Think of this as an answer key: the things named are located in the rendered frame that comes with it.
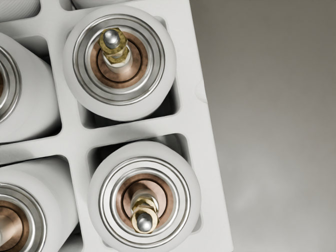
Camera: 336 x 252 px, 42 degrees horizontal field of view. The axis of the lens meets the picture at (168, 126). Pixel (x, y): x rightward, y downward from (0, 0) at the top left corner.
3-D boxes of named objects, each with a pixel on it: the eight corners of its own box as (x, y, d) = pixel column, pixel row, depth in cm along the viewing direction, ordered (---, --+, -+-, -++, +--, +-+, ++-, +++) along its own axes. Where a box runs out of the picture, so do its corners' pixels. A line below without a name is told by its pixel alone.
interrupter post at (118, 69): (127, 79, 36) (125, 74, 33) (100, 68, 36) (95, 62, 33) (138, 53, 36) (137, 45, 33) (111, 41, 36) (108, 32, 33)
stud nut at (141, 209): (128, 229, 29) (128, 232, 28) (131, 203, 29) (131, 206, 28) (157, 232, 29) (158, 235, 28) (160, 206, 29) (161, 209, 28)
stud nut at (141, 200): (130, 218, 33) (130, 220, 32) (132, 195, 33) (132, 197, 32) (156, 220, 33) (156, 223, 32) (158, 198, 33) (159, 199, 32)
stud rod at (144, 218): (137, 210, 35) (135, 232, 27) (139, 197, 35) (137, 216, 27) (150, 211, 35) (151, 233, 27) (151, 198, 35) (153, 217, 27)
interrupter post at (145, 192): (132, 217, 36) (130, 226, 33) (128, 188, 36) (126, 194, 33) (160, 213, 36) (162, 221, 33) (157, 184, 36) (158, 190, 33)
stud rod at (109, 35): (121, 65, 35) (115, 47, 27) (109, 60, 35) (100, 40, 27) (126, 54, 35) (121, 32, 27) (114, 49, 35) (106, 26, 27)
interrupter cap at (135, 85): (143, 120, 36) (143, 120, 36) (58, 84, 36) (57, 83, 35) (179, 37, 37) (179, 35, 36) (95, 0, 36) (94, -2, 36)
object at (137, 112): (148, 135, 54) (150, 136, 36) (76, 104, 54) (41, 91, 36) (178, 63, 55) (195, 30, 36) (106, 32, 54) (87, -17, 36)
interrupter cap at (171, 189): (104, 252, 36) (103, 255, 35) (93, 161, 36) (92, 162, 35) (195, 240, 37) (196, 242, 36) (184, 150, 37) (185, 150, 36)
